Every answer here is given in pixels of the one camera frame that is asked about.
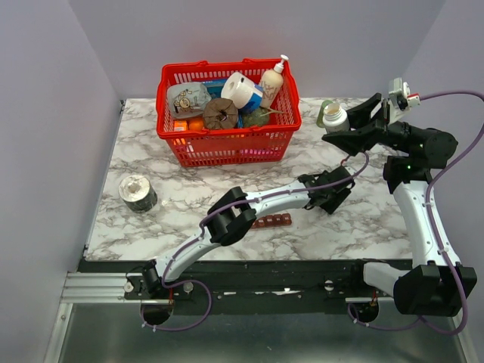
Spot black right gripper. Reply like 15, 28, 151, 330
324, 92, 420, 157

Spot white-capped pill bottle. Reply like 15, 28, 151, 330
322, 103, 350, 133

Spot red weekly pill organizer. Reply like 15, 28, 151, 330
252, 213, 292, 229

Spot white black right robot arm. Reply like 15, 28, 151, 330
323, 93, 477, 317

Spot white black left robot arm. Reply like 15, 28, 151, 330
140, 166, 355, 299

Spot green cylindrical can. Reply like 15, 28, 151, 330
316, 100, 334, 129

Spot red plastic shopping basket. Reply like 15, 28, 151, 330
156, 55, 302, 167

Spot cream pump lotion bottle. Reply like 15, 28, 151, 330
259, 54, 289, 109

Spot green round vegetable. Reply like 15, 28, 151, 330
241, 107, 270, 128

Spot white toilet paper roll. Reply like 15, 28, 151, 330
221, 72, 254, 109

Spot orange fruit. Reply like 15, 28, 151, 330
188, 116, 204, 131

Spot blue package in basket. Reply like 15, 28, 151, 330
203, 79, 227, 98

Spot orange small box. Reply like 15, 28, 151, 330
173, 119, 189, 132

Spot grey cartoon snack bag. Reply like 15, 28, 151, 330
166, 82, 212, 119

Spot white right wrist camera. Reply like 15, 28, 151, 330
389, 77, 420, 111

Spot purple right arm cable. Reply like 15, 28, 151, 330
347, 89, 484, 336

